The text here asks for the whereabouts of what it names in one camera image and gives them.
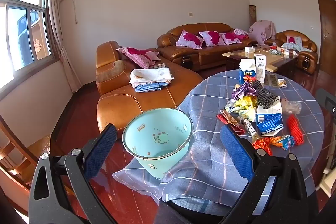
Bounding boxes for light blue clothes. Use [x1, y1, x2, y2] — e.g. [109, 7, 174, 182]
[283, 36, 305, 51]

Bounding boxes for blue milk carton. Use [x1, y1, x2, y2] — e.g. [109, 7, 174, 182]
[238, 59, 256, 84]

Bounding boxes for beige curtain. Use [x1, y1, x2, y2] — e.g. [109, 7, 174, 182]
[47, 0, 83, 93]

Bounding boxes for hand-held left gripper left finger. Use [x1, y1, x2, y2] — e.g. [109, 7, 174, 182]
[28, 123, 117, 224]

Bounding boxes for crumpled pink blanket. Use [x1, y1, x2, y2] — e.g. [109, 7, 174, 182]
[234, 28, 249, 41]

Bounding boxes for light green trash bin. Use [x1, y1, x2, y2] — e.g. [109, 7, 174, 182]
[122, 108, 194, 179]

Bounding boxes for red striped snack wrapper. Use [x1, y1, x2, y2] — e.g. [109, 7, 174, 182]
[217, 110, 246, 134]

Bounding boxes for clear printed snack wrapper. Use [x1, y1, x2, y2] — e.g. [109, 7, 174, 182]
[236, 114, 260, 142]

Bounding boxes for brown leather chaise sofa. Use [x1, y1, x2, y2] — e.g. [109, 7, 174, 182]
[95, 40, 204, 139]

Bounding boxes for red mesh net bag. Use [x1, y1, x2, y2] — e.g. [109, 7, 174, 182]
[286, 114, 305, 146]

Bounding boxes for brown leather three-seat sofa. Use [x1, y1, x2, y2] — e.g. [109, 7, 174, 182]
[157, 23, 259, 71]

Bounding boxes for clear plastic wrapper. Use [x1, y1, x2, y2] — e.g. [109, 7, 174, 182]
[282, 99, 302, 114]

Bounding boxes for wooden coffee table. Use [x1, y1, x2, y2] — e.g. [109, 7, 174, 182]
[223, 44, 298, 75]

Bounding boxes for brown leather armchair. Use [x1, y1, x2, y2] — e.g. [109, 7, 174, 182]
[264, 30, 319, 75]

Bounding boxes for crushed blue white carton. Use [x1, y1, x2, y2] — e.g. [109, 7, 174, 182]
[255, 102, 285, 138]

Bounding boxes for blue orange foil wrapper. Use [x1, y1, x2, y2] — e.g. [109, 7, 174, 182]
[272, 135, 296, 149]

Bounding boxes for wooden chair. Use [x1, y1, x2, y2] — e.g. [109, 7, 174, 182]
[0, 114, 53, 211]

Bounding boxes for folded blue cloth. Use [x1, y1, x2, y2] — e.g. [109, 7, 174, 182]
[135, 81, 171, 93]

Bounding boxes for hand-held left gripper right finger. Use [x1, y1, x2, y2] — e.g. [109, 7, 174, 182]
[218, 124, 309, 224]

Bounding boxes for purple foil wrapper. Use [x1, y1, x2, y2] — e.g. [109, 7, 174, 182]
[232, 81, 256, 100]

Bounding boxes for pink floral cloth cover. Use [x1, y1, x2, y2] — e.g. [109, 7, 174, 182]
[249, 20, 276, 41]

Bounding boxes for large pink floral pillow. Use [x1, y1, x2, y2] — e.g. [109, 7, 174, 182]
[116, 47, 160, 69]

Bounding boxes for yellow plastic wrapper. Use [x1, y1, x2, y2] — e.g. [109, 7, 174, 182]
[224, 97, 258, 119]

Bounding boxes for window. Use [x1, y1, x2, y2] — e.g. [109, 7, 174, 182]
[0, 0, 59, 94]

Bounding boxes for brown wooden door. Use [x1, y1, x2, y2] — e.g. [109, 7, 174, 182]
[316, 0, 336, 77]

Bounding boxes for white milk carton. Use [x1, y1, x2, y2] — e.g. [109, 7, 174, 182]
[254, 54, 267, 83]

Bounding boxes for white appliance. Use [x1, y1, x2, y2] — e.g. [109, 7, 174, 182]
[319, 168, 336, 197]

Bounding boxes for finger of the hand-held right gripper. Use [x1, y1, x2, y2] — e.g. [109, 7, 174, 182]
[316, 88, 336, 125]

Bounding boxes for white plastic bag on sofa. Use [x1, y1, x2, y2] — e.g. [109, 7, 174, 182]
[129, 68, 174, 88]

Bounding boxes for black mesh bag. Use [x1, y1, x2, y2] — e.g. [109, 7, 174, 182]
[251, 81, 277, 109]

